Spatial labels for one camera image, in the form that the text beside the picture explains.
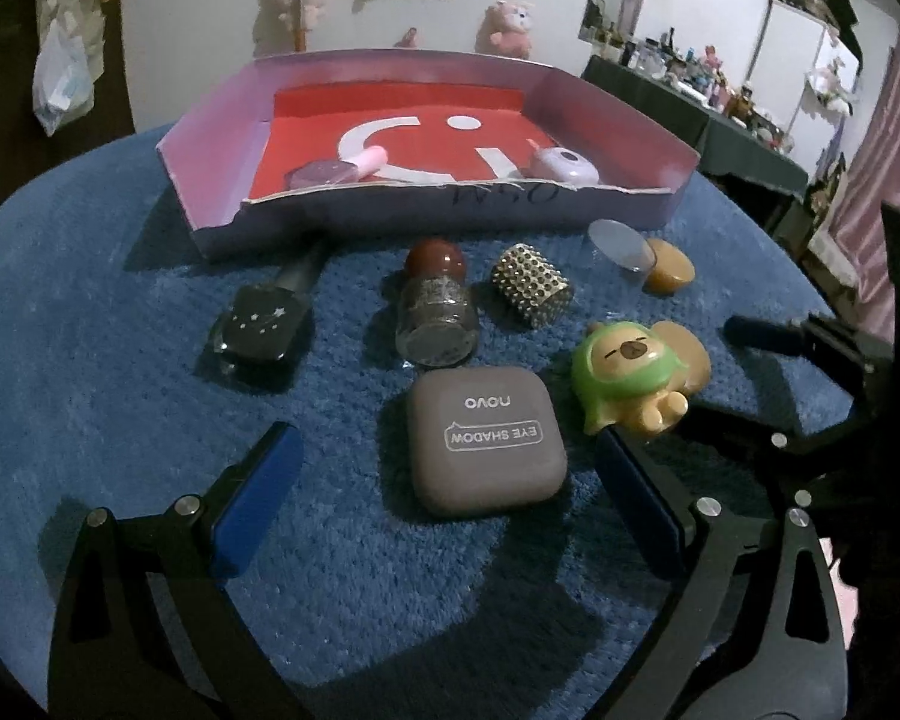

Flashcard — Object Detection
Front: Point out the pink nail polish bottle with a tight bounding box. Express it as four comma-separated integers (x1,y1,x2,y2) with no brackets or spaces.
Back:
284,146,388,190

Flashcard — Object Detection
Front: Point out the grey eye shadow case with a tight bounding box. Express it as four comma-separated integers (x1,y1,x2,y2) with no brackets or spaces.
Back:
408,366,567,517

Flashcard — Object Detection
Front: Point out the dark cloth covered side table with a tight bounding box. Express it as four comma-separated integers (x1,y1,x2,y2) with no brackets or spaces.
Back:
582,55,808,199

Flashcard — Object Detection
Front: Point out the small pink hanging figure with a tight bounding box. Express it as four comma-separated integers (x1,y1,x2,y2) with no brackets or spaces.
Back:
398,28,418,49

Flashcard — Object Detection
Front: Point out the white cabinet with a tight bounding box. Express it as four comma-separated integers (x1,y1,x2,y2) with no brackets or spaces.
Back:
746,0,860,172

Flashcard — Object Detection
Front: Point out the glitter bottle red round cap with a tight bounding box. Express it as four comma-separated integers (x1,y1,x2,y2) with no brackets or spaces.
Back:
395,239,479,369

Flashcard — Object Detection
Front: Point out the pink plush toy on wall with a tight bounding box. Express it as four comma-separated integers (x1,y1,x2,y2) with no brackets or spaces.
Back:
486,0,533,60

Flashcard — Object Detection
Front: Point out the pink curtain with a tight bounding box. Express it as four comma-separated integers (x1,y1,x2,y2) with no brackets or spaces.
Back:
829,35,900,341

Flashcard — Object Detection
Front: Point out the green hooded capybara toy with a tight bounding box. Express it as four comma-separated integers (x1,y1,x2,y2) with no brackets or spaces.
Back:
571,320,712,439

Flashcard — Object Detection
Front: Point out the pink cardboard tray red bottom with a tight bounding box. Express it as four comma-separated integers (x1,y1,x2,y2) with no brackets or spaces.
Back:
157,49,699,260

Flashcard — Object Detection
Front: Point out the lilac round compact device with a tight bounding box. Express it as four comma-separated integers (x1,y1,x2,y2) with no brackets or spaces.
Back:
526,140,600,185

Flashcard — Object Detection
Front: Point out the black star nail polish bottle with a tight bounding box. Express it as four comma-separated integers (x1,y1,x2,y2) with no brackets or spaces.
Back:
209,245,328,392

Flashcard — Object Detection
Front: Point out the dark wooden door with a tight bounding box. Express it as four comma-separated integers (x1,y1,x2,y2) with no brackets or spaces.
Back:
0,0,134,202

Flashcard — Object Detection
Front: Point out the white plastic bag hanging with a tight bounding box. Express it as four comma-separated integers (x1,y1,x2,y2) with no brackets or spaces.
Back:
32,11,94,137

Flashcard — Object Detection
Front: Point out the blue textured table cloth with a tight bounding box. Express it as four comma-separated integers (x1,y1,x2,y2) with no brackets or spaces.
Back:
0,132,848,718

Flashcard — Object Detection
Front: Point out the orange tipped stick on wall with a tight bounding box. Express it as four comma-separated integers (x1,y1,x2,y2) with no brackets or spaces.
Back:
294,0,307,54

